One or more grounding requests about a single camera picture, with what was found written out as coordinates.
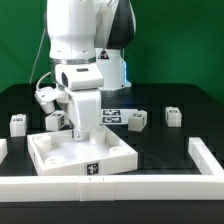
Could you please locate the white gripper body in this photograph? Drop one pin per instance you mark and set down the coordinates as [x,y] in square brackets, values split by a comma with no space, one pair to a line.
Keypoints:
[83,109]

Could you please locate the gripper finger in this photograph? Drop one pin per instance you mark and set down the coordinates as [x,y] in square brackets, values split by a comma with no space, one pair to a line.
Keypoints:
[79,135]

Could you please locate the white square table top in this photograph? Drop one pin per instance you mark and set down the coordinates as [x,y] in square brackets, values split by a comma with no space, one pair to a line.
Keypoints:
[57,154]

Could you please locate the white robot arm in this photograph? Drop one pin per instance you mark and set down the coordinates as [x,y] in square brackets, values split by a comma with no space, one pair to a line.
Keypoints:
[86,38]

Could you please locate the white fiducial marker plate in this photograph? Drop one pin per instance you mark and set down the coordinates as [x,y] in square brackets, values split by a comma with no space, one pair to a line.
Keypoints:
[116,116]

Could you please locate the white U-shaped obstacle fence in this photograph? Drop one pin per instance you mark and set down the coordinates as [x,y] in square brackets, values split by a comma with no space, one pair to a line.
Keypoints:
[207,185]

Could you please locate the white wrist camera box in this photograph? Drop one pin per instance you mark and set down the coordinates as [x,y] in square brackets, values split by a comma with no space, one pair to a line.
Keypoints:
[78,77]

